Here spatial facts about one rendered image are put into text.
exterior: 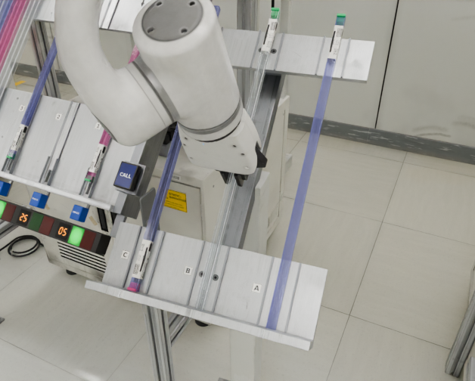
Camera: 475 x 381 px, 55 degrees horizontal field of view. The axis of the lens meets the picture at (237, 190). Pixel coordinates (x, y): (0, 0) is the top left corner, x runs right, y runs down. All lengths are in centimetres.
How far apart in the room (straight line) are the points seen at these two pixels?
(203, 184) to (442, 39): 170
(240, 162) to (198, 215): 65
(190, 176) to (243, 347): 44
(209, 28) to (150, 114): 10
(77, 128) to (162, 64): 61
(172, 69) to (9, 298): 153
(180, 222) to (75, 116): 44
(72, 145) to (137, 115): 57
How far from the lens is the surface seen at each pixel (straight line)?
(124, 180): 88
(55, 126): 108
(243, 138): 57
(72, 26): 45
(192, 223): 128
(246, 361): 111
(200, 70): 46
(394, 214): 222
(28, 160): 110
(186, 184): 121
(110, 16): 112
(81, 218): 96
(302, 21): 270
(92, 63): 45
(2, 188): 111
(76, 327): 171
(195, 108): 50
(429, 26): 257
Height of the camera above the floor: 124
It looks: 33 degrees down
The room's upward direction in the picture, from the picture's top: straight up
